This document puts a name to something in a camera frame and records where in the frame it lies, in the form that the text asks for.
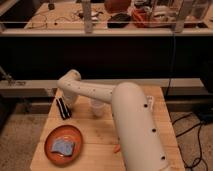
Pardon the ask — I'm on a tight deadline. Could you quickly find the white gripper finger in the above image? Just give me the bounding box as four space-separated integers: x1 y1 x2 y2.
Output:
62 90 78 108
90 99 105 117

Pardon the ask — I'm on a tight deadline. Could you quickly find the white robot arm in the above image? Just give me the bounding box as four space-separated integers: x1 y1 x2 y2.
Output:
57 69 171 171

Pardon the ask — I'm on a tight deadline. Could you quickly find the orange plate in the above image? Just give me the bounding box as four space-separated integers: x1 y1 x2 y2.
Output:
44 125 83 167

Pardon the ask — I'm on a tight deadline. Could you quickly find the orange carrot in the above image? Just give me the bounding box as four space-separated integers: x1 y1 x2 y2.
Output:
113 144 121 153

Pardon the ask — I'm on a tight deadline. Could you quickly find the blue sponge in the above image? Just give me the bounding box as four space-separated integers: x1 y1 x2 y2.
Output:
51 138 75 156

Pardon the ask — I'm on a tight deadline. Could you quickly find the black bowl on shelf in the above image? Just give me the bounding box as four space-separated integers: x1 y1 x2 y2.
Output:
107 13 131 28

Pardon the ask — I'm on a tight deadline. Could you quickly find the red container on shelf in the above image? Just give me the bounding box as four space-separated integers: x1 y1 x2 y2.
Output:
131 9 156 28

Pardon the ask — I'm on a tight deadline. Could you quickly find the brown pot on shelf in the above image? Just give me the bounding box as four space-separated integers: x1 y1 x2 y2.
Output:
104 0 131 13

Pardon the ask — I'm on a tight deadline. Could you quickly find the metal post left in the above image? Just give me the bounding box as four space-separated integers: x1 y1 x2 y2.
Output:
82 0 93 34

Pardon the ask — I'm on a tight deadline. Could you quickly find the metal post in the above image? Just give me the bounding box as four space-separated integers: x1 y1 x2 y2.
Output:
82 0 93 34
173 0 194 33

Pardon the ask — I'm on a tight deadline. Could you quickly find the black floor cable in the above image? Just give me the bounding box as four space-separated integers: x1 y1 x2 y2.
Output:
175 112 213 171

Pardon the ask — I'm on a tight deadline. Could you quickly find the blue hanging cable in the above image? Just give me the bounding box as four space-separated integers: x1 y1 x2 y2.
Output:
166 31 178 96

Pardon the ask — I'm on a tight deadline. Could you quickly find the metal post right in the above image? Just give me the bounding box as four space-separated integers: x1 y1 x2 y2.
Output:
173 0 194 33

